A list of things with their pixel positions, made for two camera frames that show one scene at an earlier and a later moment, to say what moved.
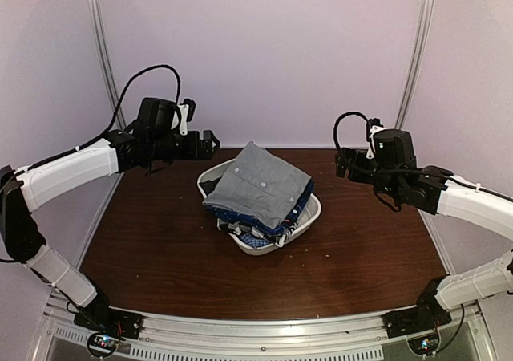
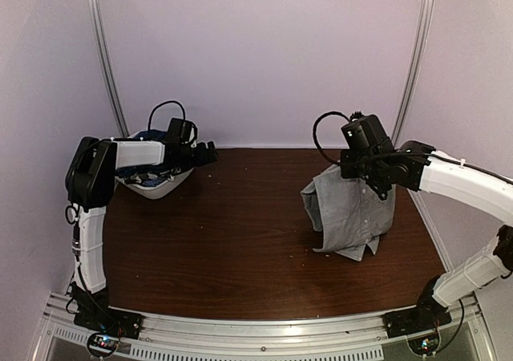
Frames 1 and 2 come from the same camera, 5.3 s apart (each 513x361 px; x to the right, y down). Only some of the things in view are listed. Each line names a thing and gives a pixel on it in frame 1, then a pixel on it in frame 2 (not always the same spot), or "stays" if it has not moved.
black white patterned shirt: x=280 y=241 -> x=141 y=177
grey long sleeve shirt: x=261 y=185 -> x=348 y=212
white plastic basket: x=311 y=215 -> x=162 y=191
